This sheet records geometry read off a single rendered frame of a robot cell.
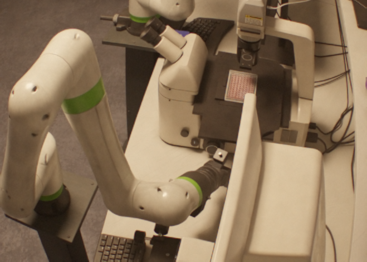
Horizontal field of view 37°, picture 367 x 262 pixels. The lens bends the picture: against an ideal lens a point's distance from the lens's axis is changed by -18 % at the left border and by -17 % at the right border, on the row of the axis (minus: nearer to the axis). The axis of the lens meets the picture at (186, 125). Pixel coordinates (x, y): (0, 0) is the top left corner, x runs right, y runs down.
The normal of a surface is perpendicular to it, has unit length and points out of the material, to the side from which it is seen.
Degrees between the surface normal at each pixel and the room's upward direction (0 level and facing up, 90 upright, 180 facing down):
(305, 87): 90
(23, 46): 0
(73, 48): 33
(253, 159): 57
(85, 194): 0
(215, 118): 0
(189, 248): 8
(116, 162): 75
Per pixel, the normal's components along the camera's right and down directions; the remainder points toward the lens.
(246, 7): -0.17, 0.54
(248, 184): 0.84, -0.27
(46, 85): 0.62, -0.48
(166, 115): -0.55, 0.58
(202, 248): 0.17, -0.69
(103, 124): 0.68, 0.40
